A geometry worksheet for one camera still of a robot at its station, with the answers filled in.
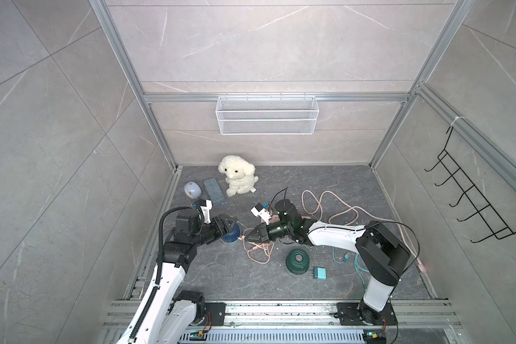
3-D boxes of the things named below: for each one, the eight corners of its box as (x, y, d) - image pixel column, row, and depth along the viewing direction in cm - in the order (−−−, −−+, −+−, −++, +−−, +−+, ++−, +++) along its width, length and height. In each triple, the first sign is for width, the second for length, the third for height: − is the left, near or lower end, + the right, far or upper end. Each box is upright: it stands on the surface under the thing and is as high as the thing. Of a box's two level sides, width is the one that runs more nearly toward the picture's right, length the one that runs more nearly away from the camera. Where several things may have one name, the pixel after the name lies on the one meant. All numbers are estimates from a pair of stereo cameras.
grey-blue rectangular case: (214, 206, 105) (212, 202, 102) (204, 184, 114) (202, 180, 111) (225, 201, 107) (224, 197, 104) (215, 180, 116) (213, 176, 113)
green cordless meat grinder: (286, 278, 83) (289, 269, 74) (285, 258, 88) (287, 248, 79) (305, 278, 83) (310, 269, 74) (303, 258, 88) (307, 248, 79)
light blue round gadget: (187, 197, 108) (182, 186, 102) (193, 190, 111) (189, 179, 105) (199, 203, 106) (194, 192, 99) (205, 195, 109) (201, 185, 102)
